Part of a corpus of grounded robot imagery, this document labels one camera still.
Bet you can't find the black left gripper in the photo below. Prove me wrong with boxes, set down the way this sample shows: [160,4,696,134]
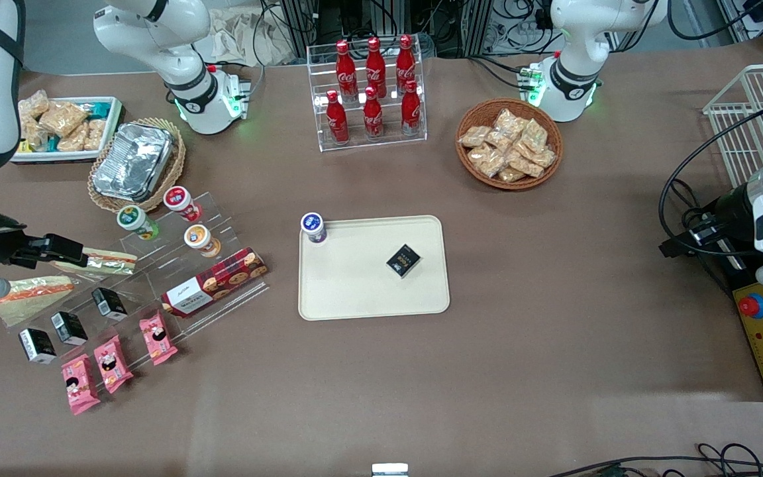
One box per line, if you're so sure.
[658,184,756,259]

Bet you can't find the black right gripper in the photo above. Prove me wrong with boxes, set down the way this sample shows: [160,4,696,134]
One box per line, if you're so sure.
[0,211,85,268]

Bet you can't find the triangle sandwich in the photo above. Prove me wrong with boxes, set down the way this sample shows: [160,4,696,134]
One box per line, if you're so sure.
[50,248,138,276]
[0,275,79,327]

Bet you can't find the beige plastic tray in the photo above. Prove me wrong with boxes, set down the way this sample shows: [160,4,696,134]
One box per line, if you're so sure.
[298,215,451,322]

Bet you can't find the small black white-label box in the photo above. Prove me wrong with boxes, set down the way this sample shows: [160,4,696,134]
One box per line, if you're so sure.
[91,287,128,323]
[50,311,89,346]
[19,328,58,365]

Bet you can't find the green-lid yogurt cup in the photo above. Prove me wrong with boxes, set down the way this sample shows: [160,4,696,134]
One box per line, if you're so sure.
[117,205,160,241]

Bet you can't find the white rectangular bin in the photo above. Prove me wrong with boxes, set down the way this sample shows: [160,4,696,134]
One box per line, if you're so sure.
[11,96,124,165]

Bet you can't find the clear bag of crackers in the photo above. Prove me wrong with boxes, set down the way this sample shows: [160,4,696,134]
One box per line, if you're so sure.
[57,125,91,153]
[38,99,89,136]
[19,89,51,120]
[85,118,108,152]
[22,119,48,152]

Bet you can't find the aluminium foil container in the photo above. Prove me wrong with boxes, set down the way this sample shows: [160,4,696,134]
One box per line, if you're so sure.
[92,122,177,203]

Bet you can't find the pink snack pack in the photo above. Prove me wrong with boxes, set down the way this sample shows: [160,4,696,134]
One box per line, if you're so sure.
[139,310,179,366]
[93,335,134,395]
[61,354,101,416]

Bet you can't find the red-lid yogurt cup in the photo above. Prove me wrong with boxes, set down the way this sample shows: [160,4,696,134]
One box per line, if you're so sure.
[163,185,202,223]

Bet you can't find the oval wicker basket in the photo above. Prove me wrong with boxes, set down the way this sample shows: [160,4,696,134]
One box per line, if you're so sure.
[87,118,187,213]

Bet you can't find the orange-lid yogurt cup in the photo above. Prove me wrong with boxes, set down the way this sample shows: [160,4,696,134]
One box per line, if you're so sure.
[183,224,222,258]

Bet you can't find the clear acrylic stepped stand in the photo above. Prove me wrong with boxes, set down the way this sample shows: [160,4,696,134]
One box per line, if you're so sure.
[0,191,271,364]

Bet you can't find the red plaid cookie box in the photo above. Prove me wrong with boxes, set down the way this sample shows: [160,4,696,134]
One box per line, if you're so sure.
[160,247,270,319]

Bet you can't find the round wicker basket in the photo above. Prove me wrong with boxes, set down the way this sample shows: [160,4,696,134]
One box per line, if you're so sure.
[456,98,564,191]

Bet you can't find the blue-lid yogurt cup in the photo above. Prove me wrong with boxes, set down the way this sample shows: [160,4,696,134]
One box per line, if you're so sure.
[300,212,328,244]

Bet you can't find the beige crumpled cloth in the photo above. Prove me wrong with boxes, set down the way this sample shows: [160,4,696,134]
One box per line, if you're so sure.
[193,7,296,67]

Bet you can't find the small black gold-print box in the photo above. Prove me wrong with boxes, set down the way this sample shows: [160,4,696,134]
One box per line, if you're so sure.
[385,244,422,279]

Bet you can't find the red cola bottle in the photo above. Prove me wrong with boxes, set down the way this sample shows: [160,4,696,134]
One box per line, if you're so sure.
[326,89,350,145]
[335,40,358,101]
[366,36,387,99]
[401,79,422,137]
[363,86,385,141]
[396,34,417,93]

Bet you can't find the clear acrylic bottle rack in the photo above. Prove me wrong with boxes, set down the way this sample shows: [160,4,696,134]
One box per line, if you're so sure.
[307,34,428,153]

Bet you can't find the black cable loop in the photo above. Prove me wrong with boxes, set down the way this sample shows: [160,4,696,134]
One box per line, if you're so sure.
[658,106,763,259]

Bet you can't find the white wire basket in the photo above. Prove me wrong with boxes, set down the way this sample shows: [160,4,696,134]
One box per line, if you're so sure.
[702,64,763,189]

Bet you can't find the black floor cables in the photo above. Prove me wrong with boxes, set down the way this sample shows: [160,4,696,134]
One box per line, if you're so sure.
[547,443,763,477]

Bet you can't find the black arm base cables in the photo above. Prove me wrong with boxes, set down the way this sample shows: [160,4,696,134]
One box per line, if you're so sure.
[464,55,534,90]

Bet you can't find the aluminium frame rack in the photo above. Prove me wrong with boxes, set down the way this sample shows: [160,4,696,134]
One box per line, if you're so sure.
[279,0,495,57]

